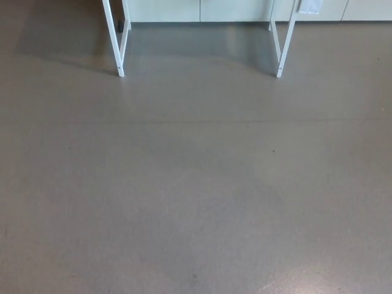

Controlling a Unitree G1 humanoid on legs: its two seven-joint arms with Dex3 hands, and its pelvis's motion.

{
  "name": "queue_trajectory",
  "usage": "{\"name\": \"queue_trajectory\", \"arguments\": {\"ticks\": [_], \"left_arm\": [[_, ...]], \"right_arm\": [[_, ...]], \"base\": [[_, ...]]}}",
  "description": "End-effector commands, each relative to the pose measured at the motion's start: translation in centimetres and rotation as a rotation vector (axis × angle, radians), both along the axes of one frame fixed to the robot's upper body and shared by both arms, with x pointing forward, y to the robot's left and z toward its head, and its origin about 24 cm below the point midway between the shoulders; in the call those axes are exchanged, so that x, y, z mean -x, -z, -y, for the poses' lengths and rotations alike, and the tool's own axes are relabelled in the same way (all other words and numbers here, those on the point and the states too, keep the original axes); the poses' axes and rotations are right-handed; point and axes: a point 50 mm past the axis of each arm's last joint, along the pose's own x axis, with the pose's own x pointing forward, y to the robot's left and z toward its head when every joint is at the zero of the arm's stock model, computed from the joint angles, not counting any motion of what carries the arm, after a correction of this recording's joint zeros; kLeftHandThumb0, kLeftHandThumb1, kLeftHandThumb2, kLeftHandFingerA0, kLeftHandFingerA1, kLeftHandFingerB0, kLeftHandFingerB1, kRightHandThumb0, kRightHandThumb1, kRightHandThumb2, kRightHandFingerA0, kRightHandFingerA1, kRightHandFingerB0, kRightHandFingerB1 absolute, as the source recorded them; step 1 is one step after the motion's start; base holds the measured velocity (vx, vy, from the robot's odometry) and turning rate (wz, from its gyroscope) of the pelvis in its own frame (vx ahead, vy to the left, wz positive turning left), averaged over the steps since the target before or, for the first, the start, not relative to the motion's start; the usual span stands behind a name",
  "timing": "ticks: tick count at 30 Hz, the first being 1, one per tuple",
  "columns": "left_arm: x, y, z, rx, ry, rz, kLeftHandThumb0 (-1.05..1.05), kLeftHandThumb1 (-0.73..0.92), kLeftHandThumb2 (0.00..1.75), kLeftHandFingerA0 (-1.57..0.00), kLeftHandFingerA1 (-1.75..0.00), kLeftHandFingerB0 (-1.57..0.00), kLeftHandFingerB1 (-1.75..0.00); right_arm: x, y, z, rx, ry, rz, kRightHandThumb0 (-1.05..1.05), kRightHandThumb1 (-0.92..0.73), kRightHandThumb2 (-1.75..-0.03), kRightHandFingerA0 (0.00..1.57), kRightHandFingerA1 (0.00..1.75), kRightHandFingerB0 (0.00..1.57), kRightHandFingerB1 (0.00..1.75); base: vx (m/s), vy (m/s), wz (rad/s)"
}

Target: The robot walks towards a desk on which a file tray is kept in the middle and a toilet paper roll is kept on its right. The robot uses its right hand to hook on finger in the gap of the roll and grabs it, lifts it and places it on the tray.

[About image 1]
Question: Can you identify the white desk leg frame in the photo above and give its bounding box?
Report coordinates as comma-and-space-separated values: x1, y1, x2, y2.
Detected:
102, 0, 132, 78
268, 0, 303, 79

